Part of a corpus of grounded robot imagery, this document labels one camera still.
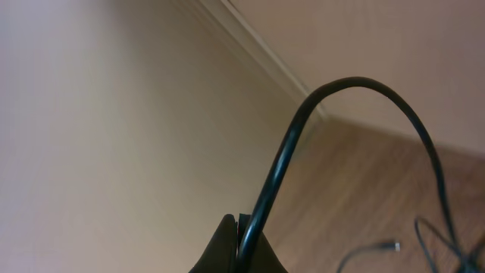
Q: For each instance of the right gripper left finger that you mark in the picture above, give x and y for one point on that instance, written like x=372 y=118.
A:
x=220 y=253

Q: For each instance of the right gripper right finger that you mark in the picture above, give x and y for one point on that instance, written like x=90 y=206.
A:
x=264 y=259

